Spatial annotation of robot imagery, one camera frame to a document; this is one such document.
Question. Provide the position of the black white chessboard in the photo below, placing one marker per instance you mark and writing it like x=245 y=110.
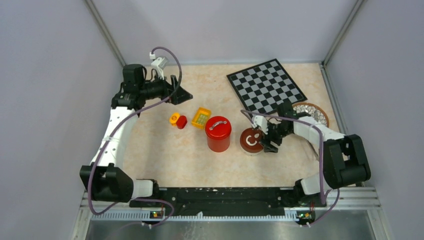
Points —
x=262 y=87

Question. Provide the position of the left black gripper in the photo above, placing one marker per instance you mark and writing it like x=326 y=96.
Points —
x=173 y=93

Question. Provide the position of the red oval dish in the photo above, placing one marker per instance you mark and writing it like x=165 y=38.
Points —
x=218 y=125

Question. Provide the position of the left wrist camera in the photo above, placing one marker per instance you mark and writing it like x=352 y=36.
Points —
x=158 y=64

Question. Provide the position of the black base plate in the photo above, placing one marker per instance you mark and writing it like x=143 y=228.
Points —
x=228 y=201

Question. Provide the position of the yellow toy block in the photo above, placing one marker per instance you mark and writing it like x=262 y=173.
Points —
x=174 y=118

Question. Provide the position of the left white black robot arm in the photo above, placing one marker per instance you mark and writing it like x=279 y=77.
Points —
x=104 y=178

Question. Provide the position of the red toy block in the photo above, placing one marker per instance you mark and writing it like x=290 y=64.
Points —
x=181 y=122

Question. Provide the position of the steel lunch box bowl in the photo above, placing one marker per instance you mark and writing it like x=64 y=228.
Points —
x=249 y=153

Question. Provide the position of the silver metal tongs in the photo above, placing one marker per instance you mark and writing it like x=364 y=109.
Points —
x=315 y=152

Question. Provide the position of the red cylindrical cup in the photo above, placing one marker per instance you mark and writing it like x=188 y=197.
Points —
x=218 y=145

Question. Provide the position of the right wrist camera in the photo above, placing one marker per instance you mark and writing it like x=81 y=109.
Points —
x=260 y=123

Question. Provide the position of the brown round lid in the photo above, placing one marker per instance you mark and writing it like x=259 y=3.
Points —
x=250 y=140

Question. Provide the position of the patterned round plate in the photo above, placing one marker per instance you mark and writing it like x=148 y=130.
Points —
x=313 y=110

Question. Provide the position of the yellow toy tray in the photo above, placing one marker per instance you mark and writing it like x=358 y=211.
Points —
x=201 y=117

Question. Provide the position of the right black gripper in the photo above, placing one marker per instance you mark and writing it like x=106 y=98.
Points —
x=266 y=139

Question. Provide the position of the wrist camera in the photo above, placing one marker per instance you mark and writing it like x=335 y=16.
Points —
x=158 y=64
x=260 y=123

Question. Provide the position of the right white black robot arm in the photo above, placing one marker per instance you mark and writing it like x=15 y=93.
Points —
x=342 y=158

